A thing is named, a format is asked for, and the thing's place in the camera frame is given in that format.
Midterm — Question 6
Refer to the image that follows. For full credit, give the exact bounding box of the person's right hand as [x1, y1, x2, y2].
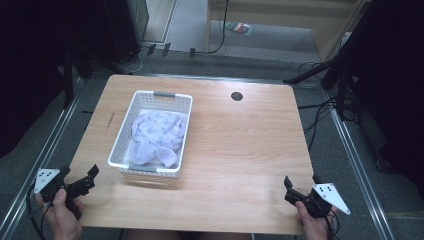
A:
[294, 200, 339, 240]

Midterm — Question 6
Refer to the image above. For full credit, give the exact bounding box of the light wooden cabinet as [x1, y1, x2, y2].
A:
[205, 0, 372, 63]

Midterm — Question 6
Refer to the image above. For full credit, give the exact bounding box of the pale printed cloth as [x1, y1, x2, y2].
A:
[127, 109, 188, 169]

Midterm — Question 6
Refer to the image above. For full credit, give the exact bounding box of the black hanging cable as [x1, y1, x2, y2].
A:
[196, 0, 230, 56]

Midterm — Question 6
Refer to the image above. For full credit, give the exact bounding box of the metal floor rail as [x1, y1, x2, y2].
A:
[0, 77, 85, 240]
[324, 91, 398, 240]

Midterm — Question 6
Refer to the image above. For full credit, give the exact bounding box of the white perforated plastic basket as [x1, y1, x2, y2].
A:
[106, 89, 194, 179]

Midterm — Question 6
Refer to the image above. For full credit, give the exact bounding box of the person's left hand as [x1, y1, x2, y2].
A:
[34, 187, 86, 240]

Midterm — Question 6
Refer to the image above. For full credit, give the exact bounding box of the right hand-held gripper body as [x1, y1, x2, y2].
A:
[284, 182, 352, 220]

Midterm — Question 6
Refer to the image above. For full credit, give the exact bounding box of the colourful flat packet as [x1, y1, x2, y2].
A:
[224, 21, 255, 37]

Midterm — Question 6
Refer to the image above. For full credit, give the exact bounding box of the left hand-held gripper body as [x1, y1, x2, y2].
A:
[33, 168, 97, 221]

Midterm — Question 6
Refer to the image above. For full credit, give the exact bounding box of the dark cabinet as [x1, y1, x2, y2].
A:
[101, 0, 150, 65]

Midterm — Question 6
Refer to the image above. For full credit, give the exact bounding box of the black stand leg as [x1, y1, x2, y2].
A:
[282, 58, 338, 85]

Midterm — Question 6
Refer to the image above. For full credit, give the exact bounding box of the bundle of black floor cables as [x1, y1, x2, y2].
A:
[296, 60, 359, 152]

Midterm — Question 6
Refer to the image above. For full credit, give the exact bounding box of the white floor cable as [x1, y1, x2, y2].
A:
[116, 46, 149, 75]

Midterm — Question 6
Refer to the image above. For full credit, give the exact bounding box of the black curtain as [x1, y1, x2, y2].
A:
[0, 0, 111, 160]
[333, 0, 424, 193]

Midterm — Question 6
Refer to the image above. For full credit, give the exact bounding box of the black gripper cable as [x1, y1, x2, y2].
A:
[324, 208, 341, 240]
[25, 181, 52, 240]

